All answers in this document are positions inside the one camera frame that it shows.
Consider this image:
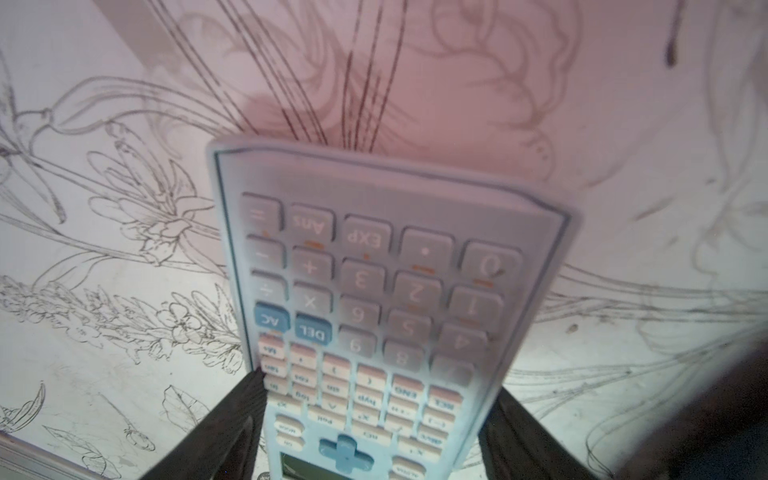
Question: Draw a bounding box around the grey pocket calculator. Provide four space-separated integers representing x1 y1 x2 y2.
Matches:
206 137 580 479

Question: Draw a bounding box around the navy blue student backpack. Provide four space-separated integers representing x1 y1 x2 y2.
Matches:
615 344 767 479

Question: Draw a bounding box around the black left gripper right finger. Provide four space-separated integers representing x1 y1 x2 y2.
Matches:
478 389 595 480

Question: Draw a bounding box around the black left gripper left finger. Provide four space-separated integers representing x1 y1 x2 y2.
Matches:
143 369 267 480

